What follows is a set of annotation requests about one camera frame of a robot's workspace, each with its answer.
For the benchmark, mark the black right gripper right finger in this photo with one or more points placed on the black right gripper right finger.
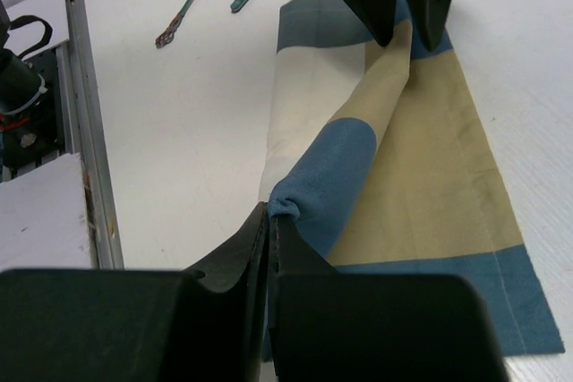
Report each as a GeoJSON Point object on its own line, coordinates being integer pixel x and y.
{"type": "Point", "coordinates": [328, 326]}

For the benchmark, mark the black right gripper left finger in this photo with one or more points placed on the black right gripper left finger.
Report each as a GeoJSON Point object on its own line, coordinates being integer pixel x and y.
{"type": "Point", "coordinates": [203, 323]}

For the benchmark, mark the blue beige cloth placemat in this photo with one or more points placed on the blue beige cloth placemat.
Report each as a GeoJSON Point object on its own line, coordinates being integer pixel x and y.
{"type": "Point", "coordinates": [381, 158]}

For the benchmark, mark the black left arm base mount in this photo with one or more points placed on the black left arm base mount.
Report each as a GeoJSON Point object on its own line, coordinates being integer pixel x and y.
{"type": "Point", "coordinates": [31, 120]}

